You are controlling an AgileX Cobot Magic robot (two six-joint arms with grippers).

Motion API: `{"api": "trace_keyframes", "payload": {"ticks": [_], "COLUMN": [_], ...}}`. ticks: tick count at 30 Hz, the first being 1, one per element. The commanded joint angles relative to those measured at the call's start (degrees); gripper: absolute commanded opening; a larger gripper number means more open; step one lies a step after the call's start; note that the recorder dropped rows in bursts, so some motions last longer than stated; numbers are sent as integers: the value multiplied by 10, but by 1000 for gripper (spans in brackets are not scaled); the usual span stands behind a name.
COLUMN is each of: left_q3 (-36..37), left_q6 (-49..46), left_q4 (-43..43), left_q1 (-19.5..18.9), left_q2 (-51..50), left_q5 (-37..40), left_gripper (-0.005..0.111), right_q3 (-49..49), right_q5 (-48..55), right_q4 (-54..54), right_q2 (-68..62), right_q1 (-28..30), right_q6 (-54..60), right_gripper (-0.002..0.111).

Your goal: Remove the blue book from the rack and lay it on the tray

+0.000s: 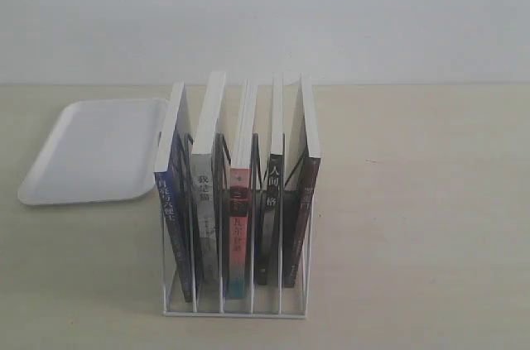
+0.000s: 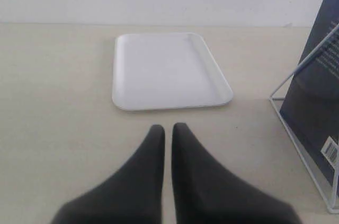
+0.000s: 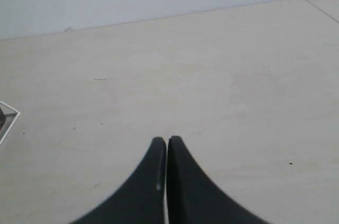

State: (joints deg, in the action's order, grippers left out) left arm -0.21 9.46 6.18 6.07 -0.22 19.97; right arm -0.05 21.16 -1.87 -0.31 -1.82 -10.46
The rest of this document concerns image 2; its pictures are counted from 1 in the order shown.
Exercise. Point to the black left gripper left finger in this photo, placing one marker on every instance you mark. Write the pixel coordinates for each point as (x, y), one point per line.
(133, 194)

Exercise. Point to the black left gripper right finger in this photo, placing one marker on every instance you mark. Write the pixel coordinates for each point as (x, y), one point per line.
(206, 192)

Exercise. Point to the dark blue moon book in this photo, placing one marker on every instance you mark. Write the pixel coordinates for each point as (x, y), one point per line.
(310, 107)

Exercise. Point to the white rectangular tray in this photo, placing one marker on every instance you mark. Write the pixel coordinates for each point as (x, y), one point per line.
(161, 71)

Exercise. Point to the white wire book rack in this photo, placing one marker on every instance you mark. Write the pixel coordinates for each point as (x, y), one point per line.
(328, 191)

